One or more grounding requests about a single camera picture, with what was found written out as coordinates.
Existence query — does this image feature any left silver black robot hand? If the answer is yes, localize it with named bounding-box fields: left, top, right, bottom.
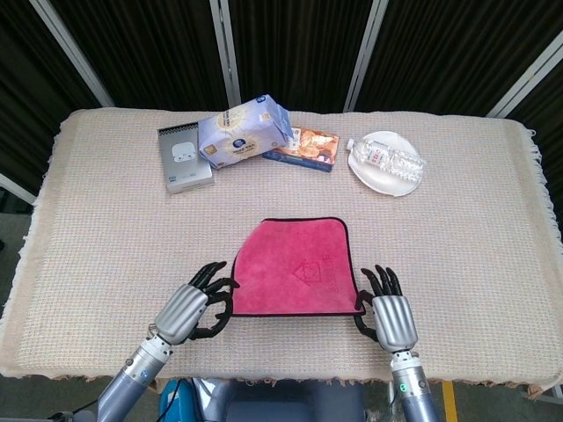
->
left=147, top=261, right=241, bottom=346

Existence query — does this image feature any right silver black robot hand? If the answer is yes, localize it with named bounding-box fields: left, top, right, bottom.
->
left=355, top=264, right=419, bottom=353

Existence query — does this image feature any pink microfiber cloth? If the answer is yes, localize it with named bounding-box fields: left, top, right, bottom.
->
left=229, top=216, right=367, bottom=318

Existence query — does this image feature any beige woven tablecloth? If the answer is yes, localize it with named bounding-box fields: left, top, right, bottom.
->
left=0, top=107, right=554, bottom=395

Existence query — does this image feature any blue plastic base cover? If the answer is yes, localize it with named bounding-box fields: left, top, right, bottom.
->
left=158, top=378, right=197, bottom=422

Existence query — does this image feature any grey-blue robot torso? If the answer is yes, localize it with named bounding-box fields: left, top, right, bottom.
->
left=193, top=378, right=366, bottom=422

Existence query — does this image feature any white paper plate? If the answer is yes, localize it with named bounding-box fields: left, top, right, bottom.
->
left=347, top=130, right=422, bottom=199

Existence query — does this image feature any grey earbuds box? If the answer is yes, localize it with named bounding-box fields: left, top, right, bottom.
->
left=157, top=121, right=216, bottom=195

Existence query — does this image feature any clear plastic water bottle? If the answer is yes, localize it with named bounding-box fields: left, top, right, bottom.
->
left=346, top=136, right=428, bottom=182

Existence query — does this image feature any orange blue biscuit box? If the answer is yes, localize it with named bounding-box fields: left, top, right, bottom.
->
left=262, top=126, right=340, bottom=173

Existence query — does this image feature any blue white tissue pack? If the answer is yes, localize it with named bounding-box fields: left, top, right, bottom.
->
left=197, top=92, right=293, bottom=170

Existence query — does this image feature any dark pleated curtain panel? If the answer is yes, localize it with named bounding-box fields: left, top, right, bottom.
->
left=0, top=0, right=105, bottom=194
left=355, top=0, right=563, bottom=118
left=509, top=69, right=563, bottom=177
left=226, top=0, right=379, bottom=112
left=46, top=0, right=232, bottom=111

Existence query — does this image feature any white partition frame post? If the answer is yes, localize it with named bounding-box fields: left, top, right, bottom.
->
left=342, top=0, right=391, bottom=112
left=29, top=0, right=114, bottom=109
left=486, top=41, right=563, bottom=119
left=0, top=172, right=37, bottom=207
left=208, top=0, right=242, bottom=106

